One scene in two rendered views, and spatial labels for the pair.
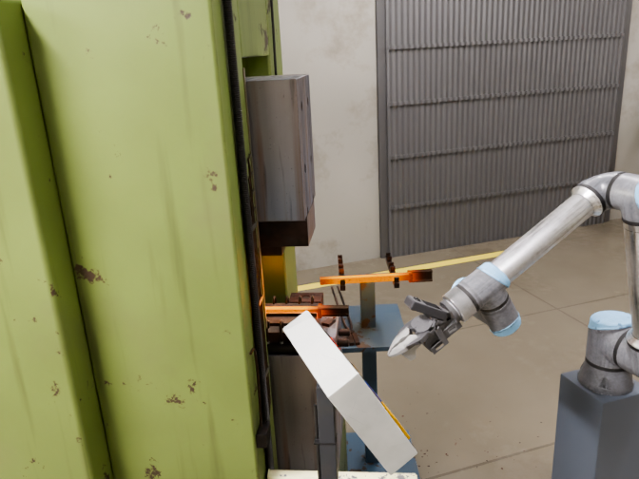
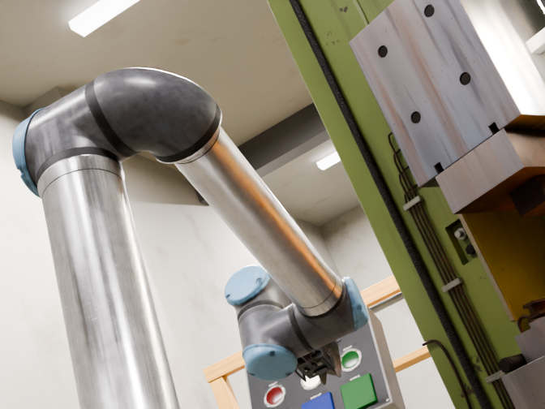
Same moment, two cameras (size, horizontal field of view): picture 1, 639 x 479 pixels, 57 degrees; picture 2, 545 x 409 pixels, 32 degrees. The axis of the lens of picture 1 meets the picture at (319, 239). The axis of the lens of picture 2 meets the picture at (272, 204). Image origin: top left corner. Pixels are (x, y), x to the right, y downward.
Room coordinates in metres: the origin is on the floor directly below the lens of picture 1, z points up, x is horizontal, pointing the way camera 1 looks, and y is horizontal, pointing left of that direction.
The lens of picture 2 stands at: (2.52, -1.80, 0.77)
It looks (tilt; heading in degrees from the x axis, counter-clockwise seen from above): 19 degrees up; 125
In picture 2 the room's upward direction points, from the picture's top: 23 degrees counter-clockwise
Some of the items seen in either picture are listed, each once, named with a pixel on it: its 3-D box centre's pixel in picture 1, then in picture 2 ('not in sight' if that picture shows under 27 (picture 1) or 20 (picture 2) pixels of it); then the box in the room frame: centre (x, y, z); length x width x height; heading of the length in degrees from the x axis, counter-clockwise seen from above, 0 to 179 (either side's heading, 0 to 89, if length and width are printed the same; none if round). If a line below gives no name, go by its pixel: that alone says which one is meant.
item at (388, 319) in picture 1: (368, 326); not in sight; (2.26, -0.19, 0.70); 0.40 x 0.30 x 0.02; 179
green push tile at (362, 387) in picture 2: not in sight; (359, 394); (1.35, -0.09, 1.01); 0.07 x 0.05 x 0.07; 18
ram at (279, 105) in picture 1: (242, 143); (493, 71); (1.84, 0.23, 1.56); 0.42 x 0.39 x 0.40; 83
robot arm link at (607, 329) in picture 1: (611, 337); not in sight; (1.89, -1.04, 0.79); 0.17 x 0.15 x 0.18; 22
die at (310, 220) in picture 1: (246, 223); (528, 171); (1.80, 0.23, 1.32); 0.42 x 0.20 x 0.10; 83
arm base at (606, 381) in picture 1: (606, 370); not in sight; (1.89, -1.04, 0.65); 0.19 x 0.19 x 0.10
